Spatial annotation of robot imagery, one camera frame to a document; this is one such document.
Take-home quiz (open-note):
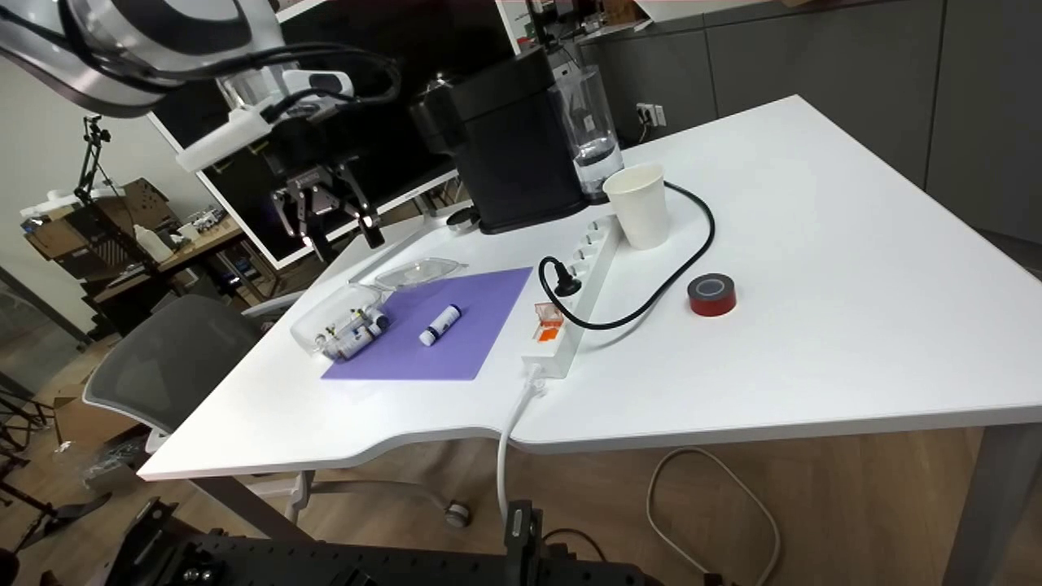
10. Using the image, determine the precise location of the black coffee machine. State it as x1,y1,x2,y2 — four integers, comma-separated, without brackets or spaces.
409,45,625,236

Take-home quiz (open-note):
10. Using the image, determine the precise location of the heap of small tubes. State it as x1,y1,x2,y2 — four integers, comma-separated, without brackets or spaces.
320,304,391,361

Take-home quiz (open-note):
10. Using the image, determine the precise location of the grey cabinet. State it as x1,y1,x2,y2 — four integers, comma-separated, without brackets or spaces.
562,0,1042,247

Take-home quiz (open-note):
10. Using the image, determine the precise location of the cluttered wooden desk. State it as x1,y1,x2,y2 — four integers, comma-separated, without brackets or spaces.
21,177,282,336

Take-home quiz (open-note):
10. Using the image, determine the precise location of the clear plastic box lid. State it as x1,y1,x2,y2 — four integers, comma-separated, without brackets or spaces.
374,256,470,293

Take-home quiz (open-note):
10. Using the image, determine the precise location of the purple mat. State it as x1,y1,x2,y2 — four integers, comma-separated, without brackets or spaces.
321,266,535,383

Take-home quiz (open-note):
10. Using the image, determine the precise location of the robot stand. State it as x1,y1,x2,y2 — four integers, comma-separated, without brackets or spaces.
104,498,652,586

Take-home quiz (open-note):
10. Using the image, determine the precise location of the black cable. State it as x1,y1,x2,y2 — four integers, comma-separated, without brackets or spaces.
537,181,717,331

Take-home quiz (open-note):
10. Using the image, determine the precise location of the white plastic bottle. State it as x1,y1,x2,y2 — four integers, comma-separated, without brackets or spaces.
134,224,174,264

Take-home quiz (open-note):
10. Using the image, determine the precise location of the white power strip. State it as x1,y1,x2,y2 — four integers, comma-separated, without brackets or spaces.
520,213,625,380

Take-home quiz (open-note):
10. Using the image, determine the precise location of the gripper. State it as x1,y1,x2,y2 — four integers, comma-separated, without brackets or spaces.
260,110,386,264

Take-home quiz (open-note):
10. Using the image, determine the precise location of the white paper cup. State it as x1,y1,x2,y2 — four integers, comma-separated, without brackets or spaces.
602,163,671,251

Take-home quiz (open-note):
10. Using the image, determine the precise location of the white cable loop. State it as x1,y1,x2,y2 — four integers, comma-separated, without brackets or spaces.
646,446,783,586

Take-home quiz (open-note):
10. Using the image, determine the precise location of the grey office chair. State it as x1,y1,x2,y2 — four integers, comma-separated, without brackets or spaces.
81,290,474,531

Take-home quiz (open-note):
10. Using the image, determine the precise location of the large dark screen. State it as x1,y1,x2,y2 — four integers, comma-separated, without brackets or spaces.
147,0,538,271

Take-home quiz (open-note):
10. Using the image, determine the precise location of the clear plastic box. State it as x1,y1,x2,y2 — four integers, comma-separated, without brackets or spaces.
290,280,393,361

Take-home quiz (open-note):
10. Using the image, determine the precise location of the roll of red tape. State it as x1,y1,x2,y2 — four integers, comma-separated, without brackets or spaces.
686,273,738,319

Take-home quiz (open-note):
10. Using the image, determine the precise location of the camera on tripod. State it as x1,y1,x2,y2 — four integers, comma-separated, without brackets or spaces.
72,113,116,206

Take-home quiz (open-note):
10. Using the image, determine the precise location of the white tube with blue cap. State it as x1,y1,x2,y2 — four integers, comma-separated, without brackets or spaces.
418,303,464,348

